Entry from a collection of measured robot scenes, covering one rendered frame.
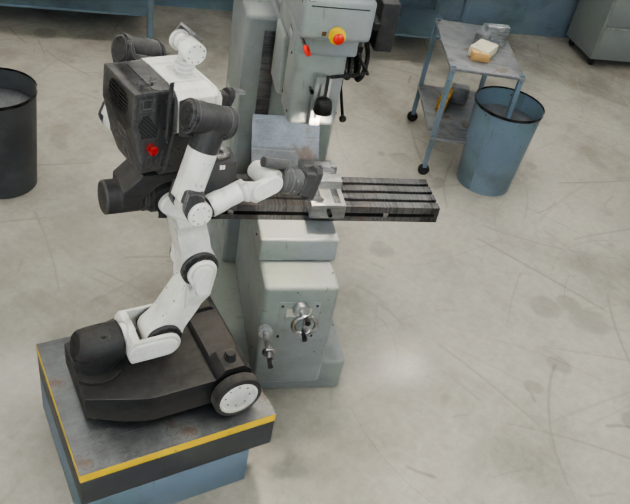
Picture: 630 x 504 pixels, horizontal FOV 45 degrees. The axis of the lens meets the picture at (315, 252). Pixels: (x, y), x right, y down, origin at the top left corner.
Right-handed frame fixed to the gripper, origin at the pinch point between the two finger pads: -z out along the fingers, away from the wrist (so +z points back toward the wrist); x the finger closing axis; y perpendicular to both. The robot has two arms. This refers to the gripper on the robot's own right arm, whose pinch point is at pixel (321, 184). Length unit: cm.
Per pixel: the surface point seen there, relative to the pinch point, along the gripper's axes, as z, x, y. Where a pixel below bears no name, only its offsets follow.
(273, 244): -29, -48, 44
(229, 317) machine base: -45, -106, 74
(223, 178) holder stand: -9, -30, 65
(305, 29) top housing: -1, 41, 37
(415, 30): -341, 22, 326
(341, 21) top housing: -10, 48, 32
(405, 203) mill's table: -85, -19, 35
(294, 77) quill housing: -15, 21, 52
